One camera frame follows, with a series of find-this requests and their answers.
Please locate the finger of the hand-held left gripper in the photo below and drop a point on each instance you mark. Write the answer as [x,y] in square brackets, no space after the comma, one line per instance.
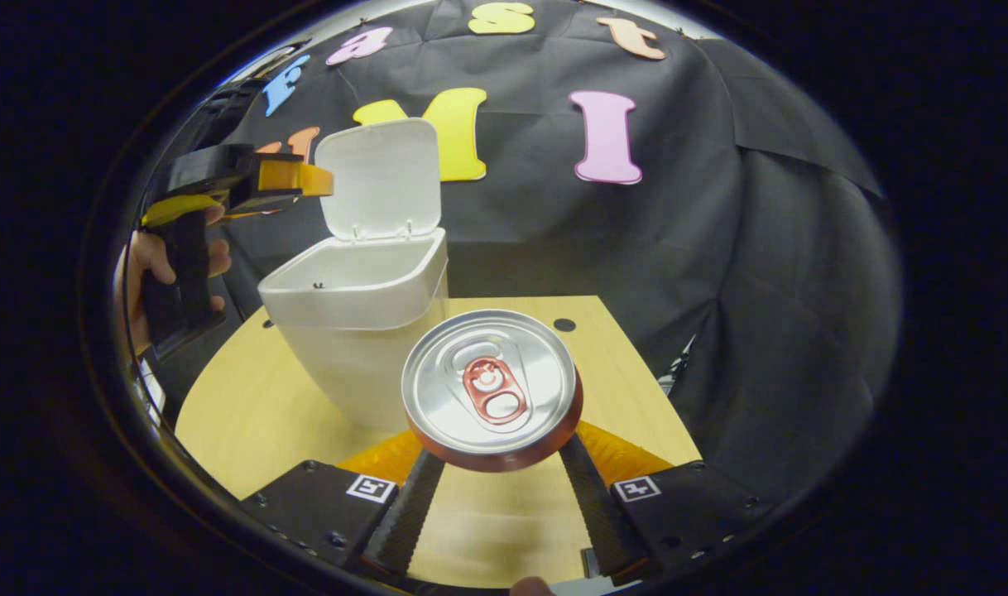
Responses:
[293,176]

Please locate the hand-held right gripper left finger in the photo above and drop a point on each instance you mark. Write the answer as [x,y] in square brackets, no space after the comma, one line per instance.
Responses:
[405,521]

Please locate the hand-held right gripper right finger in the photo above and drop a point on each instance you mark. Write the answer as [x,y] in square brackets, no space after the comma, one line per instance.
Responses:
[595,513]

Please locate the wooden desktop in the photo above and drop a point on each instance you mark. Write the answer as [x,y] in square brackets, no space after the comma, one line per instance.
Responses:
[247,414]

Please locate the black backdrop cloth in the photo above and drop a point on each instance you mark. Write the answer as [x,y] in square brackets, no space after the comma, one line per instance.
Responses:
[678,248]

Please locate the white desktop garbage bin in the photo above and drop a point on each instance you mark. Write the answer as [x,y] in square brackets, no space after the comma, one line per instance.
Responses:
[363,364]

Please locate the red pop can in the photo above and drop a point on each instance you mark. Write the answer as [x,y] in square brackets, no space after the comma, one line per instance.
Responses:
[492,389]

